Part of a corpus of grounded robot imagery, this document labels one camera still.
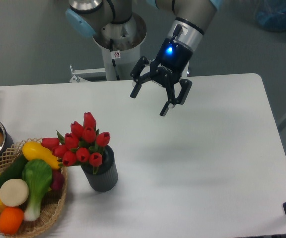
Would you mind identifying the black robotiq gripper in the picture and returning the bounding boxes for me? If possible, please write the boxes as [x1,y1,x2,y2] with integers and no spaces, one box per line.
[130,38,193,116]

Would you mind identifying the red tulip bouquet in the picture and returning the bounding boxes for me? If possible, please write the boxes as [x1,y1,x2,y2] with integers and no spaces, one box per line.
[41,112,110,175]

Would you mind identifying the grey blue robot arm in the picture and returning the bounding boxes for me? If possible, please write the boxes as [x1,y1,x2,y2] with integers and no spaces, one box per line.
[65,0,221,116]

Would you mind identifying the dark grey ribbed vase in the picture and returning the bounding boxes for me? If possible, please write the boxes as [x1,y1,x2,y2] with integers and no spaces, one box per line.
[81,146,118,192]

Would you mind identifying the blue plastic bag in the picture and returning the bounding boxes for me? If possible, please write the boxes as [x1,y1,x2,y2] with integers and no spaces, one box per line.
[254,0,286,32]

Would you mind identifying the purple red radish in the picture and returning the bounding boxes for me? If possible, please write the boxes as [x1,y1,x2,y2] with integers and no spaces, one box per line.
[50,170,65,191]

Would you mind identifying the yellow squash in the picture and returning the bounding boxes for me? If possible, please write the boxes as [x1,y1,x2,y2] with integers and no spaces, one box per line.
[22,141,60,170]

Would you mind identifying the green bok choy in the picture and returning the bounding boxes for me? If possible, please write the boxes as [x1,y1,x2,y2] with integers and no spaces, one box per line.
[22,159,52,222]

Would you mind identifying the woven wicker basket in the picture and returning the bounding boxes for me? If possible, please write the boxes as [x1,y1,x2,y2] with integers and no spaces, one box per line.
[0,138,68,238]

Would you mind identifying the dark green cucumber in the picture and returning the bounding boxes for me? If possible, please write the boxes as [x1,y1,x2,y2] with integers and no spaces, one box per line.
[0,154,28,189]

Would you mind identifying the beige round bun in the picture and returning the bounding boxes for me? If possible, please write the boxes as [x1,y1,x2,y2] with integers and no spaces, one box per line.
[0,178,29,207]

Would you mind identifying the orange fruit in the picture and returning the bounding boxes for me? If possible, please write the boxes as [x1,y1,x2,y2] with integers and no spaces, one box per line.
[0,207,24,235]

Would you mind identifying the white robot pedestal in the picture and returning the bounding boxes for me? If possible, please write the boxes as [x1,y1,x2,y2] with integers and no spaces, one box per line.
[66,9,147,83]

